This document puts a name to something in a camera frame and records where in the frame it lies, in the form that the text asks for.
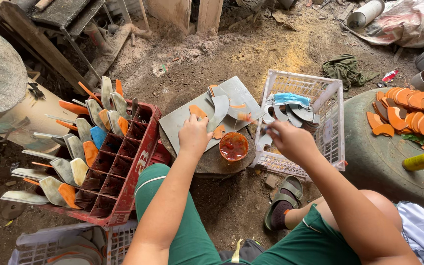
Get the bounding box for person's right hand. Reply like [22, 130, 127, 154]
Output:
[265, 120, 321, 165]

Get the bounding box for person's left hand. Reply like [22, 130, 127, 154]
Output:
[178, 114, 215, 160]

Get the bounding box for small paint brush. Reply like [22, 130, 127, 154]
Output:
[237, 112, 272, 132]

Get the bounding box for grey blade with orange end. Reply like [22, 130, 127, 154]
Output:
[189, 105, 208, 120]

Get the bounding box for pile of grey unpainted blades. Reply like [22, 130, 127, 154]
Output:
[261, 94, 321, 148]

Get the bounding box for blue face mask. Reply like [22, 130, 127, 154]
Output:
[273, 92, 311, 108]

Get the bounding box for orange paint bowl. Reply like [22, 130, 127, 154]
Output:
[219, 132, 250, 162]

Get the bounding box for white plastic basket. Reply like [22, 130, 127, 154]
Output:
[250, 69, 346, 182]

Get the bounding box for small orange painted piece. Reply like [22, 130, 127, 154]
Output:
[212, 124, 227, 140]

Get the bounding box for curved grey metal blade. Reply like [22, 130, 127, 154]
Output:
[206, 94, 230, 133]

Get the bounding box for green sandal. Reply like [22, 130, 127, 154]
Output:
[264, 175, 305, 232]

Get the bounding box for round wooden stump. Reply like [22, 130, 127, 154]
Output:
[159, 86, 257, 178]

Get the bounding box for green cloth rag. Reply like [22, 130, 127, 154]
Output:
[322, 54, 380, 91]

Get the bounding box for grey metal sheet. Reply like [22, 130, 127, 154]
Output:
[159, 75, 266, 155]

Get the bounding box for large grey-green tyre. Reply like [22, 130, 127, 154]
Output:
[344, 87, 424, 214]

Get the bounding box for red and white wrapper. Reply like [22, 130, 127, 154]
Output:
[381, 69, 399, 84]

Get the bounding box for green leaf sprig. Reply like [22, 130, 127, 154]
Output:
[401, 133, 424, 145]

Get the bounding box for red plastic bottle crate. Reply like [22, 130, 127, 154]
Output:
[37, 100, 163, 227]

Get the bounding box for heap of orange painted pieces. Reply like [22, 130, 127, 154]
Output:
[366, 87, 424, 148]

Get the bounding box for white plastic pipe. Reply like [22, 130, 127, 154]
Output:
[346, 0, 386, 30]

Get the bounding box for upright wooden planks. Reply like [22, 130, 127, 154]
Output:
[147, 0, 224, 36]

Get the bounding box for white woven sack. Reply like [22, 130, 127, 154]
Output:
[358, 0, 424, 49]

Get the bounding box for bunch of orange-tipped blades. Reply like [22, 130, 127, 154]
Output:
[0, 75, 139, 210]

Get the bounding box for white basket with blades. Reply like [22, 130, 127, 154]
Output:
[8, 220, 139, 265]

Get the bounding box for beige motor housing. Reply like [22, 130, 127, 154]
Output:
[0, 77, 79, 154]

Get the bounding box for round grinding wheel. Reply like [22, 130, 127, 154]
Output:
[0, 22, 28, 116]

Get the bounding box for dusty wooden machine frame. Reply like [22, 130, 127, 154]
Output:
[0, 0, 151, 93]

